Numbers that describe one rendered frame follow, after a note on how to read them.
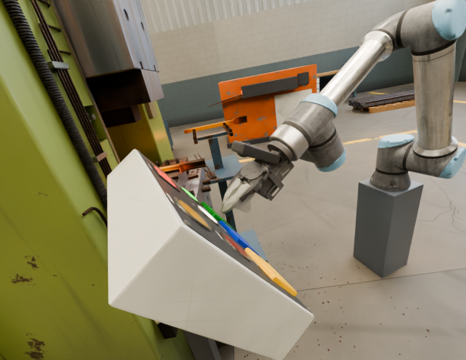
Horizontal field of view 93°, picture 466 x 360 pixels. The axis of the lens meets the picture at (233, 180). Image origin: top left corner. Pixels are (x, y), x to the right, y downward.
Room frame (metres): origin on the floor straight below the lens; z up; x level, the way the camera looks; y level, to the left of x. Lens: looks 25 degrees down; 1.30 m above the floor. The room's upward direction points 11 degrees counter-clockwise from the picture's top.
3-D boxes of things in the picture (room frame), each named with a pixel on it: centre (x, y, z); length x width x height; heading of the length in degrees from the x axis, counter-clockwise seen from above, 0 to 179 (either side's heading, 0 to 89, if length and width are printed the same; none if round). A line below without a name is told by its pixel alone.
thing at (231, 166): (1.42, 0.08, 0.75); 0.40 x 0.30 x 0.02; 6
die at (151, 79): (0.86, 0.42, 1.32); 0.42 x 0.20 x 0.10; 89
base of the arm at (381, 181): (1.07, -0.88, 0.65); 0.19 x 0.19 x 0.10
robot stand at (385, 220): (1.07, -0.88, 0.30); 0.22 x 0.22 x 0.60; 16
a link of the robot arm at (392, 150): (1.06, -0.88, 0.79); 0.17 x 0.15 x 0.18; 26
